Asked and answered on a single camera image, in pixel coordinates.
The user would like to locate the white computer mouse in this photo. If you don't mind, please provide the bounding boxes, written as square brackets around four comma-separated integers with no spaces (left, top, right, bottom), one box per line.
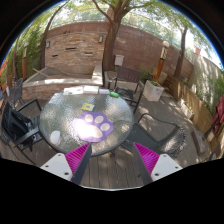
[50,130,60,145]

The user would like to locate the small white card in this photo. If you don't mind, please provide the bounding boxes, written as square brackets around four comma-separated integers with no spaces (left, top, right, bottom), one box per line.
[99,89,110,95]

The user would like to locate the round glass patio table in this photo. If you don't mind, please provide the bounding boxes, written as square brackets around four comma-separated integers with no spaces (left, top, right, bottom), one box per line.
[40,92,134,156]

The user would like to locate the black metal chair left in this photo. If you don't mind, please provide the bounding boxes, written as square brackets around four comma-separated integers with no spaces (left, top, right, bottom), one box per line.
[1,98,46,158]

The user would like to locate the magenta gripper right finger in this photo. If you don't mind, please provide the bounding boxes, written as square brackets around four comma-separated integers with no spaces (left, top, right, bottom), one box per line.
[133,142,182,185]

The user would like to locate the black metal chair far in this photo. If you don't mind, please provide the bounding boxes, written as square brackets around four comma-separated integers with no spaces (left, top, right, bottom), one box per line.
[113,66,143,111]

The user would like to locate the stone raised planter bench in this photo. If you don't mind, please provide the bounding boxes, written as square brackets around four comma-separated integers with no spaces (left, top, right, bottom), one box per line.
[22,64,103,100]

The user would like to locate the white paper sheet left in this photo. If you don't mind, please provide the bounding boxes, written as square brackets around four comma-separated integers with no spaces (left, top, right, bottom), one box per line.
[63,86,83,95]

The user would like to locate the black metal chair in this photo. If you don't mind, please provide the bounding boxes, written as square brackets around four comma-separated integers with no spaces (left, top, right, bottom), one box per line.
[113,66,143,111]
[1,98,46,158]
[121,113,185,157]

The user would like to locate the white square planter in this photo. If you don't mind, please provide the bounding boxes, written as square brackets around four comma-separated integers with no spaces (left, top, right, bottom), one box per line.
[143,81,164,102]

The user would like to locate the wooden lamp post globe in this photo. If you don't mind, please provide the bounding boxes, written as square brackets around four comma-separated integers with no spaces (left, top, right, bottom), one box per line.
[153,41,170,82]

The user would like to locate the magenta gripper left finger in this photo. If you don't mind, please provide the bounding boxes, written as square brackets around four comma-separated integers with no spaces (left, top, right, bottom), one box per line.
[41,143,92,185]

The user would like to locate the black metal chair right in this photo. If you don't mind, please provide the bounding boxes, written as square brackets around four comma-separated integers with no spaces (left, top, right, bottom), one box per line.
[121,113,185,157]

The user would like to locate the black bag on chair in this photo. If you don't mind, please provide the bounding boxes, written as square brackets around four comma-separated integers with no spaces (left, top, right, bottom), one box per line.
[3,108,31,141]

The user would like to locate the purple paw-shaped mouse pad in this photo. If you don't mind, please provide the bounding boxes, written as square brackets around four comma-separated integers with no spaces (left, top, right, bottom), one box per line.
[72,111,114,143]

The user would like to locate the large tree trunk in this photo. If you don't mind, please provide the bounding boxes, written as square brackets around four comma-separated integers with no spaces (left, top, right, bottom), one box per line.
[91,0,134,72]

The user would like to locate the green small object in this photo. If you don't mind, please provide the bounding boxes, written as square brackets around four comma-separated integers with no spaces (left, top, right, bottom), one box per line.
[110,92,119,98]

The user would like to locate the white book middle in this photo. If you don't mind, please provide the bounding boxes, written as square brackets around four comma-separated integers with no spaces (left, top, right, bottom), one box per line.
[83,86,99,94]

